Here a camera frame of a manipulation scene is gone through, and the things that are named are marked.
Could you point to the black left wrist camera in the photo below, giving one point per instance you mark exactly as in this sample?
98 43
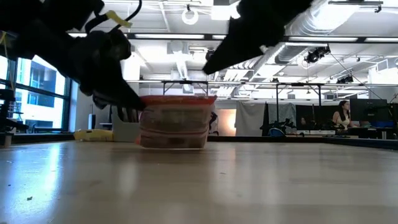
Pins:
84 12

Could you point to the yellow Maruchan ramen packet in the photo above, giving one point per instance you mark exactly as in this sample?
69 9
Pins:
93 135

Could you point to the black ceiling spotlight cluster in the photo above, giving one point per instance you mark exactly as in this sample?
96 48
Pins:
317 53

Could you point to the translucent plastic storage bin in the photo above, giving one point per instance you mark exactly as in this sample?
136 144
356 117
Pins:
124 130

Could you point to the person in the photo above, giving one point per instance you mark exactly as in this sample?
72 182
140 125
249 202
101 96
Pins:
343 113

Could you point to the black equipment stand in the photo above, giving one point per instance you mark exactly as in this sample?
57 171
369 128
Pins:
6 99

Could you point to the blue box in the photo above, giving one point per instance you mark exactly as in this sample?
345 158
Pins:
382 124

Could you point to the black background robot arm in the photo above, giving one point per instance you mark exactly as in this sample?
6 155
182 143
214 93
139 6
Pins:
280 126

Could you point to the black Fire Noodle packet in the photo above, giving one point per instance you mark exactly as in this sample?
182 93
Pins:
123 114
133 115

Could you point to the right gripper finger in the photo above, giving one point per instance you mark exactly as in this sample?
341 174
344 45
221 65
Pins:
236 46

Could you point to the black-framed window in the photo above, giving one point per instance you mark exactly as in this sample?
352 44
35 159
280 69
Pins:
40 93

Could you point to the round white ceiling lamp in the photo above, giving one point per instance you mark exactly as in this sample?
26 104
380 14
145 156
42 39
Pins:
190 16

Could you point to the black metal gantry frame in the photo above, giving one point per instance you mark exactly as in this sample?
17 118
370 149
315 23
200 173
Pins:
186 82
298 84

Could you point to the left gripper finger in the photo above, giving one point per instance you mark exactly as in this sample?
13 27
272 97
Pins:
121 96

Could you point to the white hanging cloth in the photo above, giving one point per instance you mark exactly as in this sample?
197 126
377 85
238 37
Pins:
248 116

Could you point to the grey hanging cloth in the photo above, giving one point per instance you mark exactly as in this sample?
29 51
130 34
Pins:
284 110

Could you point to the long ceiling light bar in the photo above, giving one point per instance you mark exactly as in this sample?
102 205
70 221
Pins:
174 36

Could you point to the orange-lit partition panel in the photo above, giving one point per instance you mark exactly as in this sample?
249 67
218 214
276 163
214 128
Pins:
225 121

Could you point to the black computer monitor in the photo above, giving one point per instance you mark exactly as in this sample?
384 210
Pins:
311 116
368 109

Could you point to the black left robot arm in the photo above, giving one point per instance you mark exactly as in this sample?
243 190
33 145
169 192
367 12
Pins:
31 31

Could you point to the orange Saucy Noods packet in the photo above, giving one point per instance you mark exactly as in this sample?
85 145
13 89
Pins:
177 121

